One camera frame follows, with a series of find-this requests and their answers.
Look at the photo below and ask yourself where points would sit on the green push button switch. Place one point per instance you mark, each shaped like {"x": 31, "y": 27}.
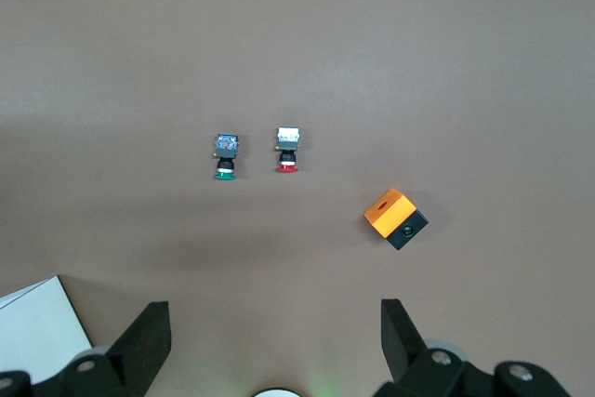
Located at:
{"x": 226, "y": 150}

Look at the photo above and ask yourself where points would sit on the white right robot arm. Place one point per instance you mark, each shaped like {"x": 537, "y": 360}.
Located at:
{"x": 279, "y": 393}

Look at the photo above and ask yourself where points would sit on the orange black switch box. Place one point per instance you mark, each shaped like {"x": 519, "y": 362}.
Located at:
{"x": 388, "y": 215}

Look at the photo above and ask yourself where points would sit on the red push button switch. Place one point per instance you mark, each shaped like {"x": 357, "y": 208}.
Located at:
{"x": 287, "y": 143}

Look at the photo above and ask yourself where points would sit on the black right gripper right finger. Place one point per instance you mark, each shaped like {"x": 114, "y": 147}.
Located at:
{"x": 402, "y": 341}

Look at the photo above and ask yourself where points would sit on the white drawer cabinet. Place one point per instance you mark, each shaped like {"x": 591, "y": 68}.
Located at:
{"x": 37, "y": 322}

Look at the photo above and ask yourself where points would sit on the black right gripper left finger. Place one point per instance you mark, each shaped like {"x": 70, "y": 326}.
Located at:
{"x": 141, "y": 346}

